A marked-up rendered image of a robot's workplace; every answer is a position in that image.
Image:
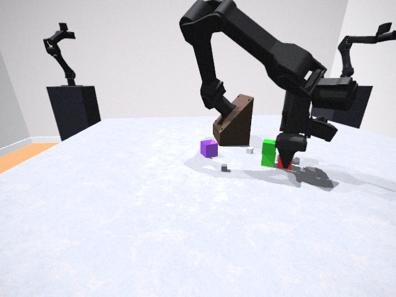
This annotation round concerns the green block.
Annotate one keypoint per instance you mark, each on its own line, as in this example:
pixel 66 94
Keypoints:
pixel 268 147
pixel 268 160

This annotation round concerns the red block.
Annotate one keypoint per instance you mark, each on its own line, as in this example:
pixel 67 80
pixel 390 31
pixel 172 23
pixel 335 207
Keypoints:
pixel 279 164

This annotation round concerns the purple cube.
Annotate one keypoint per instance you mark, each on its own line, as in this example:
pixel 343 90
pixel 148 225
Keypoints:
pixel 209 148

